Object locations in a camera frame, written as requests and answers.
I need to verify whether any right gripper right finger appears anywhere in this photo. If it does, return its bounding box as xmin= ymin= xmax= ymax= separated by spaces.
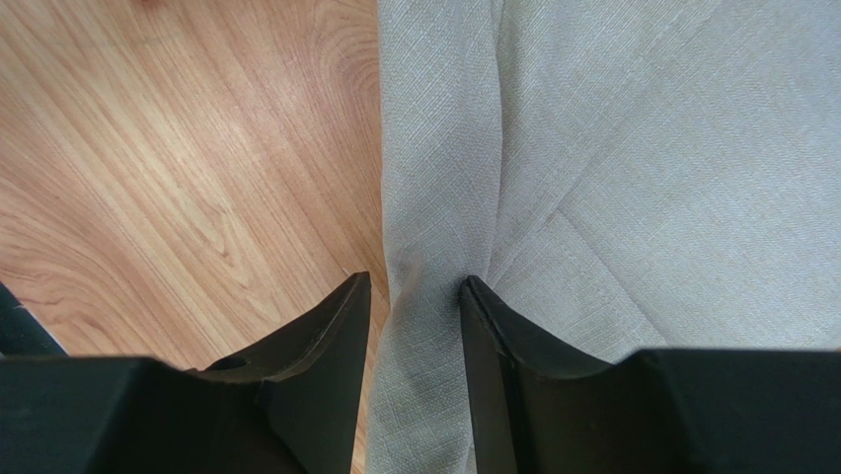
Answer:
xmin=459 ymin=276 xmax=840 ymax=473

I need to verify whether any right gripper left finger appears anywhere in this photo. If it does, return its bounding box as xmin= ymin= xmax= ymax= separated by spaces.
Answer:
xmin=1 ymin=273 xmax=371 ymax=473

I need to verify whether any beige linen napkin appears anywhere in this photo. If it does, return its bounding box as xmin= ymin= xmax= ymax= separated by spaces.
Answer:
xmin=365 ymin=1 xmax=840 ymax=473

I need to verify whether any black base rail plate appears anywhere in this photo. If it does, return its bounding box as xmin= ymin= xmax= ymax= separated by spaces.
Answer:
xmin=1 ymin=284 xmax=67 ymax=357

